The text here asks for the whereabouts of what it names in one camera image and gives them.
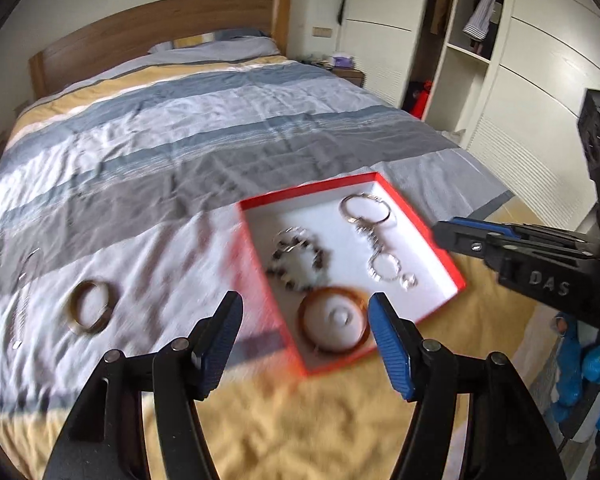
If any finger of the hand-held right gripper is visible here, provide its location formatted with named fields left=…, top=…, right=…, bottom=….
left=432, top=221, right=600, bottom=270
left=450, top=216, right=600, bottom=256

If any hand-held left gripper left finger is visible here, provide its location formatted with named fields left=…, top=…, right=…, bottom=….
left=42, top=291, right=244, bottom=480

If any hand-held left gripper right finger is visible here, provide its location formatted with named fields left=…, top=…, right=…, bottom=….
left=367, top=293, right=568, bottom=480

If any amber bangle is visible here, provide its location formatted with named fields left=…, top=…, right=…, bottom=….
left=296, top=285, right=367, bottom=350
left=302, top=289, right=372, bottom=355

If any twisted silver bracelet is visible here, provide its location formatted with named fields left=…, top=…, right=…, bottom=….
left=366, top=252, right=401, bottom=283

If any dark beaded bracelet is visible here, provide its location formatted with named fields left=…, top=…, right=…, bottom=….
left=266, top=227, right=331, bottom=292

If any silver bangle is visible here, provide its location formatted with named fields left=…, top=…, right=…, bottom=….
left=339, top=192, right=397, bottom=226

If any red jewelry box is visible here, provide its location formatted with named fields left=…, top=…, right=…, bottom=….
left=237, top=172, right=468, bottom=378

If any person's right hand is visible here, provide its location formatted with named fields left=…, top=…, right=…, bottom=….
left=550, top=311, right=600, bottom=442

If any brown bangle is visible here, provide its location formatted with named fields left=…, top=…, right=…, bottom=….
left=69, top=281, right=117, bottom=335

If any wooden nightstand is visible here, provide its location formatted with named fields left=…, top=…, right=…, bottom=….
left=336, top=67, right=366, bottom=89

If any striped hanging shirt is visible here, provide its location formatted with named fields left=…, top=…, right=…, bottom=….
left=462, top=0, right=506, bottom=41

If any bed with striped duvet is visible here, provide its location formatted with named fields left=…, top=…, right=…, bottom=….
left=0, top=52, right=521, bottom=480

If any white wardrobe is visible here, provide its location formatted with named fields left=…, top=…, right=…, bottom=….
left=337, top=0, right=600, bottom=241

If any grey pillow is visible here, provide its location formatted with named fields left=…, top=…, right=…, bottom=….
left=149, top=36, right=281, bottom=59

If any striped pillow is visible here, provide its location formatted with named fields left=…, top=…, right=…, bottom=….
left=172, top=30, right=271, bottom=48

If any wooden headboard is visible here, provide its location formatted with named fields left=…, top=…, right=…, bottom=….
left=28, top=0, right=292, bottom=98

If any black cable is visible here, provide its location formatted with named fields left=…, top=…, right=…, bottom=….
left=560, top=360, right=600, bottom=451

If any silver chain necklace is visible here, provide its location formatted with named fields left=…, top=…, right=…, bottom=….
left=10, top=247, right=43, bottom=351

